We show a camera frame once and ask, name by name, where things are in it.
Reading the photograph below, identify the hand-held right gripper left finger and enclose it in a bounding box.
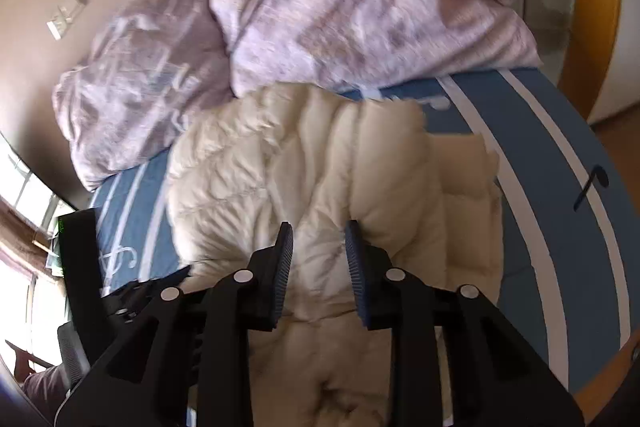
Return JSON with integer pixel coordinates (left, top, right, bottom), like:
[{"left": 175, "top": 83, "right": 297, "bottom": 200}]
[{"left": 55, "top": 222, "right": 294, "bottom": 427}]

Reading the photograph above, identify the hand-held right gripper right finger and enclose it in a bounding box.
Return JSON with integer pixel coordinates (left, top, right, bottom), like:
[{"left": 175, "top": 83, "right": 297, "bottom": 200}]
[{"left": 345, "top": 219, "right": 585, "bottom": 427}]

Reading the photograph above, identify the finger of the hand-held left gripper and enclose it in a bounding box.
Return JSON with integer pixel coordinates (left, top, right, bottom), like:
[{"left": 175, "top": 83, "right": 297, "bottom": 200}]
[{"left": 100, "top": 264, "right": 193, "bottom": 323}]

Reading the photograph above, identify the cream quilted down jacket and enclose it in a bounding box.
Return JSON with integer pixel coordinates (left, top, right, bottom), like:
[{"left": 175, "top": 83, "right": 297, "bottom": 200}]
[{"left": 165, "top": 82, "right": 503, "bottom": 427}]

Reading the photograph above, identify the window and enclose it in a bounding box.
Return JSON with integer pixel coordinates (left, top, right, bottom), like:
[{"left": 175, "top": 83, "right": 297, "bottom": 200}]
[{"left": 0, "top": 134, "right": 68, "bottom": 368}]

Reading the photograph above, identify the grey mesh panel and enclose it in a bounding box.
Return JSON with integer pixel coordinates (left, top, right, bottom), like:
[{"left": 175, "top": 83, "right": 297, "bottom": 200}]
[{"left": 56, "top": 322, "right": 92, "bottom": 395}]

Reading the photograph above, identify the lilac printed pillow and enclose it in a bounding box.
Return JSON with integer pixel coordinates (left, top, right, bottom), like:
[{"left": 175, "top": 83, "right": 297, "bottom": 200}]
[{"left": 52, "top": 0, "right": 237, "bottom": 192}]

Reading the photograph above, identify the blue striped bedsheet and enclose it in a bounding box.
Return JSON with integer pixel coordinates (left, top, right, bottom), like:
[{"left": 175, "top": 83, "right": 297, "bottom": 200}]
[{"left": 90, "top": 67, "right": 638, "bottom": 395}]

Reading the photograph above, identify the lilac printed duvet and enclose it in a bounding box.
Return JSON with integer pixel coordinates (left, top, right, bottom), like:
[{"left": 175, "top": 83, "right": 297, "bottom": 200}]
[{"left": 204, "top": 0, "right": 545, "bottom": 100}]

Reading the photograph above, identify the white wall socket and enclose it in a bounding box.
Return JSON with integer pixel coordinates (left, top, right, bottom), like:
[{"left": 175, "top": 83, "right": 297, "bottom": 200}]
[{"left": 46, "top": 0, "right": 89, "bottom": 41}]

